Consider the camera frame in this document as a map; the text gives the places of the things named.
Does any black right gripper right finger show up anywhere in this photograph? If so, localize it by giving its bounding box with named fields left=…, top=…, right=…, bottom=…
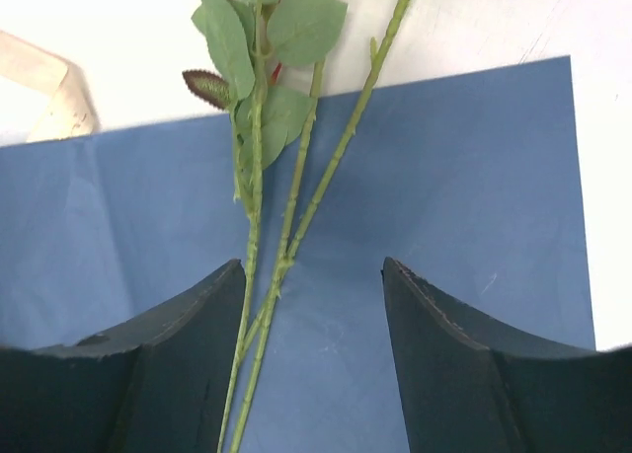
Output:
left=381, top=258, right=631, bottom=453

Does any cream printed ribbon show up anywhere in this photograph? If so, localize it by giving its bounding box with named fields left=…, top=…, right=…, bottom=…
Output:
left=1, top=32, right=99, bottom=143

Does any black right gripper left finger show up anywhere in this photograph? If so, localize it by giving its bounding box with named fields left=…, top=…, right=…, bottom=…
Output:
left=1, top=260, right=245, bottom=453

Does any blue wrapping paper sheet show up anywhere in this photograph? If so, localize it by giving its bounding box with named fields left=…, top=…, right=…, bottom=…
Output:
left=1, top=57, right=595, bottom=452

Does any pink rose stem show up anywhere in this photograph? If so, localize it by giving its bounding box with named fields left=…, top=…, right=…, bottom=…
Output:
left=229, top=0, right=412, bottom=452
left=182, top=0, right=348, bottom=438
left=239, top=0, right=342, bottom=355

